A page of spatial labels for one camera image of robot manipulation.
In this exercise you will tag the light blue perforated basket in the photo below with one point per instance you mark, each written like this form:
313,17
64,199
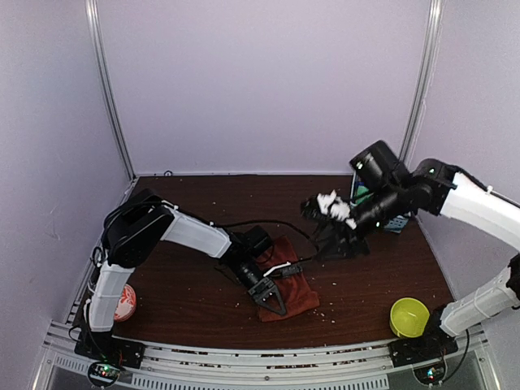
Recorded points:
396,224

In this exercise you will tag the aluminium front rail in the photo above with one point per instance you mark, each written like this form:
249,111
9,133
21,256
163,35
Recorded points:
356,366

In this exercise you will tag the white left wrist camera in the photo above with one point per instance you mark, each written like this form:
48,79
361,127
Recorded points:
284,270

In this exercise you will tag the right aluminium frame post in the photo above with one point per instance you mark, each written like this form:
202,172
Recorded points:
427,63

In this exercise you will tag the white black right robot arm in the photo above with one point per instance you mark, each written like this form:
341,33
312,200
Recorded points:
473,231

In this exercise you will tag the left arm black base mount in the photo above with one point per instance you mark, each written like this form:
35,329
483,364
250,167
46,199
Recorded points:
102,346

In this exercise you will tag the green microfibre towel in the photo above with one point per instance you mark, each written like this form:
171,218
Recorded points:
361,193

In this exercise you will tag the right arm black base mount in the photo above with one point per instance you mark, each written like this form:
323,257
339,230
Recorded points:
433,344

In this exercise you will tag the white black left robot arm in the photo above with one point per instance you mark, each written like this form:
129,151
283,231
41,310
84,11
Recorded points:
133,230

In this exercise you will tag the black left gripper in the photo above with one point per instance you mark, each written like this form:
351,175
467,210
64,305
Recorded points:
266,283

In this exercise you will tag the left aluminium frame post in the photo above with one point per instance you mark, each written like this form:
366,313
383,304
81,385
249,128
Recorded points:
91,8

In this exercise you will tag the yellow-green bowl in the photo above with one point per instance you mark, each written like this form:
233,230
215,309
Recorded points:
408,317

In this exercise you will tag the red white patterned plate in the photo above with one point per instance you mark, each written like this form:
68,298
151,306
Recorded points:
127,304

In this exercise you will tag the dark red towel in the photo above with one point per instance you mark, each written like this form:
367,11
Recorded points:
295,291

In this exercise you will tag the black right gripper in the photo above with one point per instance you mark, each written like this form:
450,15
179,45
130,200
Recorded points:
340,238

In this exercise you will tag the aluminium frame post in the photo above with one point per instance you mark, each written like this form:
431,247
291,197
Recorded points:
427,63
91,8

